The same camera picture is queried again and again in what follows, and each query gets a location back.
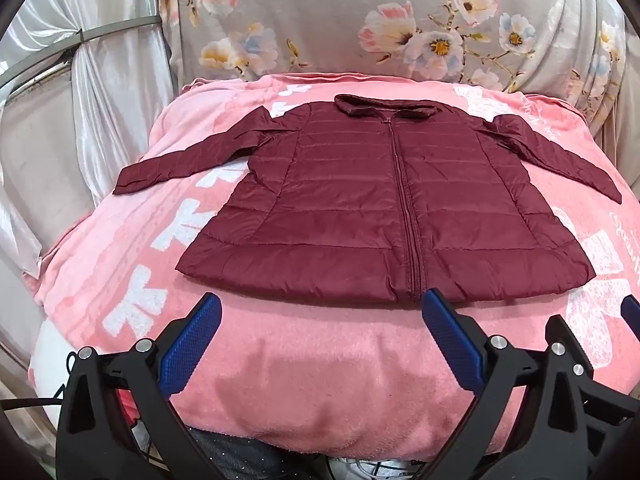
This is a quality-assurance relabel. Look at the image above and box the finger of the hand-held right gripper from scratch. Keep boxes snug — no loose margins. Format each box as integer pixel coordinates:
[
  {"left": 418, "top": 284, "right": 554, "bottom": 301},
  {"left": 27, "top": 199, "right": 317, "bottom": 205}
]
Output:
[{"left": 618, "top": 294, "right": 640, "bottom": 334}]

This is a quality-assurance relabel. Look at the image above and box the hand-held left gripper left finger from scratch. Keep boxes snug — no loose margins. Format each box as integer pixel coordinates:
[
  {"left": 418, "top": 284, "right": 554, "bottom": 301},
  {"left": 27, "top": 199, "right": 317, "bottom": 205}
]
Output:
[{"left": 57, "top": 291, "right": 223, "bottom": 480}]

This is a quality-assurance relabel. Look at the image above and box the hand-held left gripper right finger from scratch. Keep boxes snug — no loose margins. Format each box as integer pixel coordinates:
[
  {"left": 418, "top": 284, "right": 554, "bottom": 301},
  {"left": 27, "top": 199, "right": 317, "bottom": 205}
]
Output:
[{"left": 421, "top": 287, "right": 618, "bottom": 480}]

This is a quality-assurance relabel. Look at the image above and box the maroon puffer jacket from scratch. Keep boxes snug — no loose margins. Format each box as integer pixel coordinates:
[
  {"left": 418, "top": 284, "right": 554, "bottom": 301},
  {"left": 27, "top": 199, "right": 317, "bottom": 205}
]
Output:
[{"left": 112, "top": 94, "right": 623, "bottom": 306}]

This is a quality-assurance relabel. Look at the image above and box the pink printed blanket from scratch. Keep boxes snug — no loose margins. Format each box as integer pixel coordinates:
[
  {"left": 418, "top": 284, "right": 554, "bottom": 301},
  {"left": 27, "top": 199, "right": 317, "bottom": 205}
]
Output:
[{"left": 30, "top": 74, "right": 640, "bottom": 466}]

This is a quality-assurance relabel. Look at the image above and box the person's dark jeans leg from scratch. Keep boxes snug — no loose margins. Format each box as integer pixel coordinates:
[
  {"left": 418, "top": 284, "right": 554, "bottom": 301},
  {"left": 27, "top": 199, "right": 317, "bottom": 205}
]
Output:
[{"left": 187, "top": 427, "right": 326, "bottom": 480}]

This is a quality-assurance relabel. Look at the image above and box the white satin curtain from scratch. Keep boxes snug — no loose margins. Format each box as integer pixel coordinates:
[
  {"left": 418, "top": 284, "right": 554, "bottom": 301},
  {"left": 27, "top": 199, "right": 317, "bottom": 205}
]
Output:
[{"left": 0, "top": 0, "right": 181, "bottom": 281}]

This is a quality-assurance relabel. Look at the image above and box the grey floral cloth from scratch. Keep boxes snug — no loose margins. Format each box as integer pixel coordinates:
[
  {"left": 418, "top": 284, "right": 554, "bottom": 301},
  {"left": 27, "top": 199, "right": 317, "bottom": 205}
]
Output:
[{"left": 159, "top": 0, "right": 636, "bottom": 126}]

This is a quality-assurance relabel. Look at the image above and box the black cable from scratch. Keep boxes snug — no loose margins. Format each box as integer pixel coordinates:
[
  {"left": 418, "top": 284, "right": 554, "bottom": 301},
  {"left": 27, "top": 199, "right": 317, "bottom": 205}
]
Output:
[{"left": 0, "top": 350, "right": 81, "bottom": 411}]

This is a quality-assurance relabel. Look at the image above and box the metal rail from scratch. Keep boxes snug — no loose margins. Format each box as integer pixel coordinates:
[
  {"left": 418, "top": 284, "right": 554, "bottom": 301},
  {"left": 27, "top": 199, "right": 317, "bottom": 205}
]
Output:
[{"left": 0, "top": 16, "right": 163, "bottom": 93}]

